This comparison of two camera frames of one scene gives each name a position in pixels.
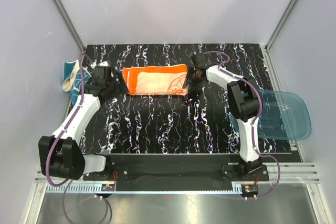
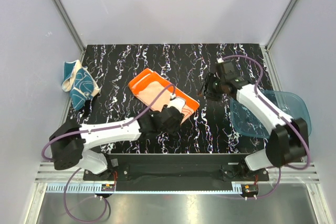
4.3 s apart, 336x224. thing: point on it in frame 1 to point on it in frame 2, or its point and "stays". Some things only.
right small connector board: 249,190 stays
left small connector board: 106,187 stays
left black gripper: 121,88 to 172,130
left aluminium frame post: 61,6 stays
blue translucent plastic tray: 285,116 stays
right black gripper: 195,87 to 206,88
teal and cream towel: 72,82 stays
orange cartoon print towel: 168,79 to 147,84
